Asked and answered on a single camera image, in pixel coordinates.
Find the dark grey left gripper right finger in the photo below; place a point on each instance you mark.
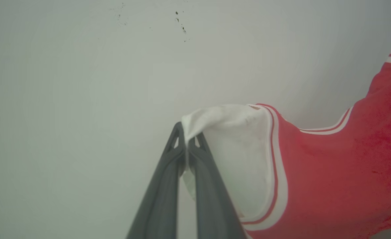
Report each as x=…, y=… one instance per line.
x=212, y=205

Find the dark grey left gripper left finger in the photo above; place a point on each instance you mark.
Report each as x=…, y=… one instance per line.
x=158, y=196

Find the red and white jersey garment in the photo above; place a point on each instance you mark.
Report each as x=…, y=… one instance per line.
x=331, y=182

